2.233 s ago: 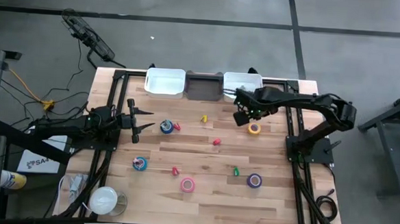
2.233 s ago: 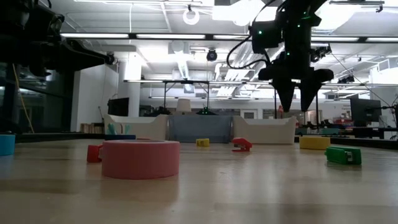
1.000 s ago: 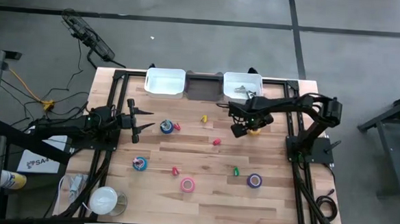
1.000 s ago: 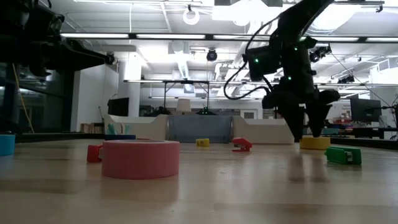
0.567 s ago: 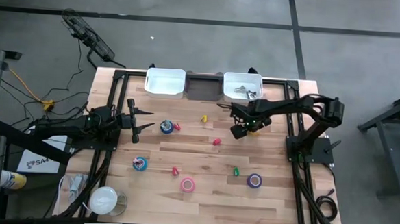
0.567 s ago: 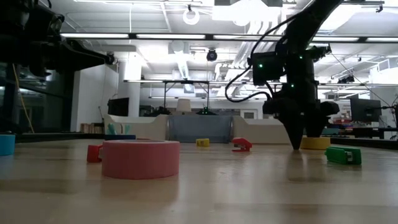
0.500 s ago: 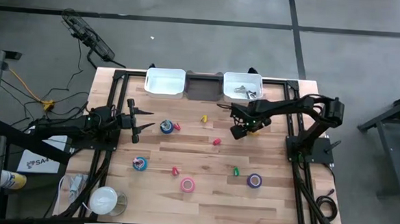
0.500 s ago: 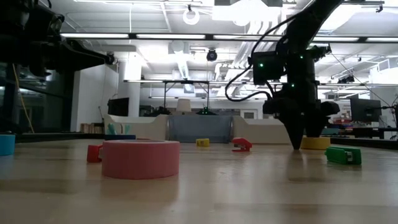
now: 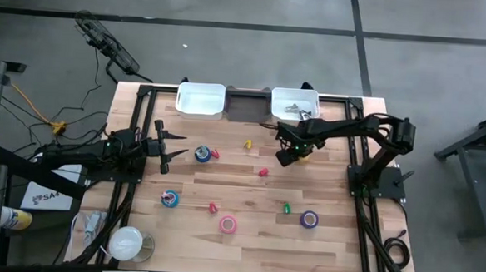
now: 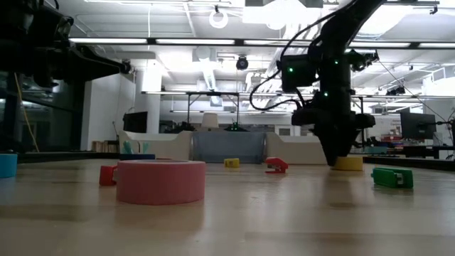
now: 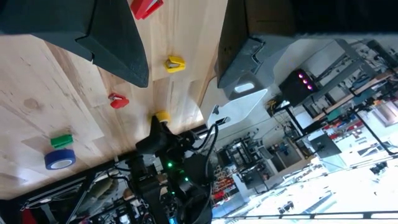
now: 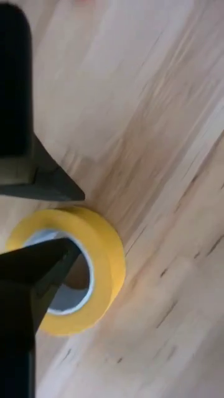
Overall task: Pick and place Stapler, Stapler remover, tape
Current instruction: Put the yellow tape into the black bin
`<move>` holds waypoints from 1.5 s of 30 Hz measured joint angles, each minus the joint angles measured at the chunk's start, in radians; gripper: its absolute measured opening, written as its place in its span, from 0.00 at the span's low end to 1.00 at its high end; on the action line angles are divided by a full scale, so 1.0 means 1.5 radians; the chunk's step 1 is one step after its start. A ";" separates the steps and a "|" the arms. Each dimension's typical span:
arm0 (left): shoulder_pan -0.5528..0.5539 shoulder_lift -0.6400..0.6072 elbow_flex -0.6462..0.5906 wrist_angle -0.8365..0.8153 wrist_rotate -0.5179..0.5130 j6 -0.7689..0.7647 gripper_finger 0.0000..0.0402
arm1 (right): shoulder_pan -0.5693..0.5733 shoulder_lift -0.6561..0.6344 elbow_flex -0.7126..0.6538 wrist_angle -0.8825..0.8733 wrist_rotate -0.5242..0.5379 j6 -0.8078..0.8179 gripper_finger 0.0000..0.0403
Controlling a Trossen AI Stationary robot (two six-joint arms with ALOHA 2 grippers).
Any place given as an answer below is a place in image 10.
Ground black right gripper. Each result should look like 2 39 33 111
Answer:
291 92 377 166

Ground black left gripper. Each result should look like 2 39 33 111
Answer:
35 16 124 88

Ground yellow tape roll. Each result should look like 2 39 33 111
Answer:
332 156 364 172

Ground green mini stapler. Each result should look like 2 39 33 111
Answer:
370 166 414 189

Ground red mini stapler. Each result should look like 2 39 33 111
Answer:
264 156 289 175
99 164 118 187

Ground light blue tape roll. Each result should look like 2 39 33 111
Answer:
0 153 18 178

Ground pink tape roll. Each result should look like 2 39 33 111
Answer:
115 159 207 206

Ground white plastic bin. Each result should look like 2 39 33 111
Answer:
119 129 195 161
264 133 330 165

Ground wooden blocks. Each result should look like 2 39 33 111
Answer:
91 140 120 153

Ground black monitor on desk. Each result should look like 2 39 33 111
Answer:
400 112 437 140

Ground grey translucent plastic bin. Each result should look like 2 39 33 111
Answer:
191 132 267 164

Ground black round hanging fixture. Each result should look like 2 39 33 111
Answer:
235 55 250 71

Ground white bucket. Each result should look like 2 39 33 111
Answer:
200 112 220 129

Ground black aluminium table frame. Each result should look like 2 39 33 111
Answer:
17 151 455 171

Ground yellow extension cord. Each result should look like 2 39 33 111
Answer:
14 73 40 153

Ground black ceiling-mounted camera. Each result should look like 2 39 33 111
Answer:
351 49 380 72

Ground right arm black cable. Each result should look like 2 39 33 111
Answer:
248 21 321 112

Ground black background table frame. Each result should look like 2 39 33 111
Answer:
184 91 241 125

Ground white ring lamp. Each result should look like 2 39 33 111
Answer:
208 9 229 29

